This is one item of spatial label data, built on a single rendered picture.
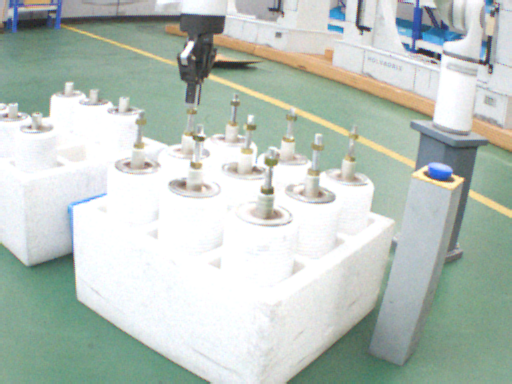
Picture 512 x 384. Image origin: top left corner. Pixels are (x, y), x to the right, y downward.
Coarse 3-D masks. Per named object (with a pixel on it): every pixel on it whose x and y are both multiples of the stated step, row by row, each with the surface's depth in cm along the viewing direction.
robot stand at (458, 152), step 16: (416, 128) 125; (432, 128) 122; (432, 144) 122; (448, 144) 118; (464, 144) 117; (480, 144) 121; (416, 160) 128; (432, 160) 123; (448, 160) 120; (464, 160) 121; (464, 176) 123; (464, 192) 125; (464, 208) 127; (448, 256) 129
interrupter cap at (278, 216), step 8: (240, 208) 79; (248, 208) 79; (280, 208) 80; (240, 216) 76; (248, 216) 76; (256, 216) 77; (280, 216) 78; (288, 216) 78; (256, 224) 75; (264, 224) 75; (272, 224) 75; (280, 224) 75
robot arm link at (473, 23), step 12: (456, 0) 112; (468, 0) 110; (480, 0) 110; (456, 12) 112; (468, 12) 110; (480, 12) 110; (456, 24) 114; (468, 24) 112; (480, 24) 112; (468, 36) 112; (480, 36) 114; (444, 48) 118; (456, 48) 114; (468, 48) 113; (480, 48) 116; (468, 60) 114
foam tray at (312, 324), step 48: (96, 240) 88; (144, 240) 83; (336, 240) 92; (384, 240) 99; (96, 288) 92; (144, 288) 84; (192, 288) 78; (240, 288) 74; (288, 288) 75; (336, 288) 86; (144, 336) 87; (192, 336) 80; (240, 336) 75; (288, 336) 78; (336, 336) 94
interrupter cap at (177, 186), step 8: (168, 184) 83; (176, 184) 84; (184, 184) 85; (208, 184) 86; (216, 184) 86; (176, 192) 81; (184, 192) 82; (192, 192) 82; (200, 192) 83; (208, 192) 83; (216, 192) 83
